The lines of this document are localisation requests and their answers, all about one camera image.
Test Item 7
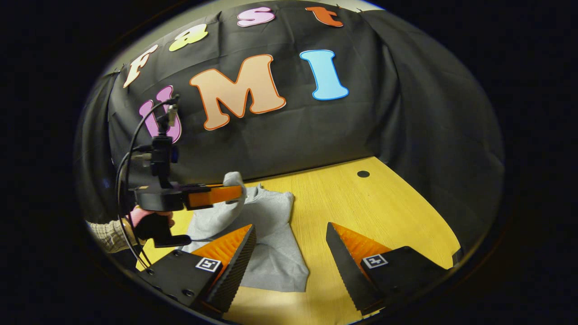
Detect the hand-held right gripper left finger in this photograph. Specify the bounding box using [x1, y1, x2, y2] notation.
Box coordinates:
[138, 224, 258, 315]

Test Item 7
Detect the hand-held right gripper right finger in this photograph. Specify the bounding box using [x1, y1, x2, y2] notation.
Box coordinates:
[326, 222, 452, 316]

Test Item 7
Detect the grey zip-neck sweatshirt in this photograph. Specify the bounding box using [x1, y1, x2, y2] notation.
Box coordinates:
[183, 172, 310, 293]

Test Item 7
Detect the black backdrop cloth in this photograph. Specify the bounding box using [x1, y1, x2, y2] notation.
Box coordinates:
[75, 0, 504, 253]

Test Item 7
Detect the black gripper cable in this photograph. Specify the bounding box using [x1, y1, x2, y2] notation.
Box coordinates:
[115, 95, 181, 270]

